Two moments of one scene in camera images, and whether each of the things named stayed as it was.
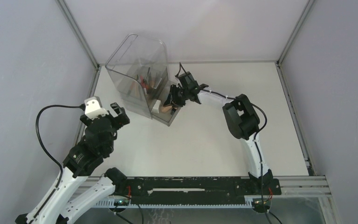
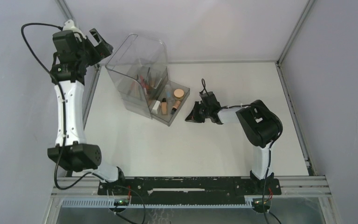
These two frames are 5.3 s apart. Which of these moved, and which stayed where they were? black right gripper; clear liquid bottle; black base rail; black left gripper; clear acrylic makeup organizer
Moved: black left gripper; black right gripper; clear liquid bottle
Stayed: black base rail; clear acrylic makeup organizer
